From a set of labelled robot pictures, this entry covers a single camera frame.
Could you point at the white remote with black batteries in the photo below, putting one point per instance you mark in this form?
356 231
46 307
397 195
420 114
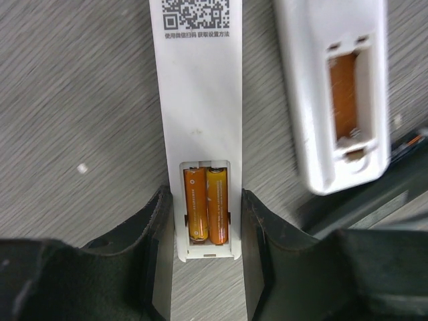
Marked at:
334 55

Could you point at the orange AAA battery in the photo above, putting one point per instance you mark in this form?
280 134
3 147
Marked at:
217 205

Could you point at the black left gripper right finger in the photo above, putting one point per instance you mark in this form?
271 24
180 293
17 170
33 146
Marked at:
352 274

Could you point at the long white remote control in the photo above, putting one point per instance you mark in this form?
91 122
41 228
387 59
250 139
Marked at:
198 54

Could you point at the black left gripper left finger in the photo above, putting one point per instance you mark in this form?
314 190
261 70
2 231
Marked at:
125 274

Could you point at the left orange battery in remote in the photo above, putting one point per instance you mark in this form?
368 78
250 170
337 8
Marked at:
196 201

